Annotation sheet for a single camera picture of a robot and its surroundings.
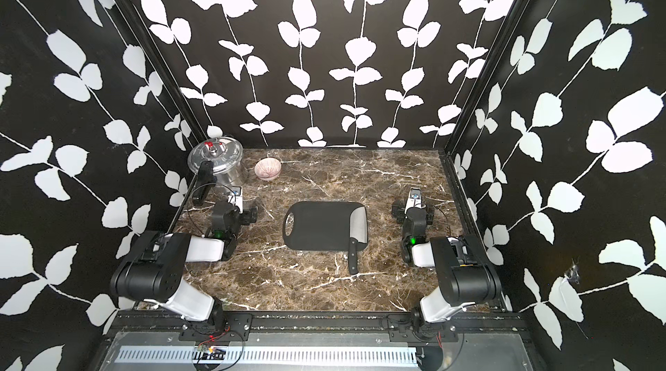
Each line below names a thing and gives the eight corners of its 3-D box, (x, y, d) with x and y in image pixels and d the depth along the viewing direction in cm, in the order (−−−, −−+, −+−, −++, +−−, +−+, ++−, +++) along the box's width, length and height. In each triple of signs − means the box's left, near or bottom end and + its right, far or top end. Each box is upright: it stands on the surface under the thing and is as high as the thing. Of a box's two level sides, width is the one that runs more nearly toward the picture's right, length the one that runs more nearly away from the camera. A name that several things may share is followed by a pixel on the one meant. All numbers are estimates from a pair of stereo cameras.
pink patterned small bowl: (254, 181, 110) (252, 174, 107) (259, 163, 117) (257, 157, 113) (278, 181, 110) (276, 174, 107) (281, 164, 117) (280, 157, 113)
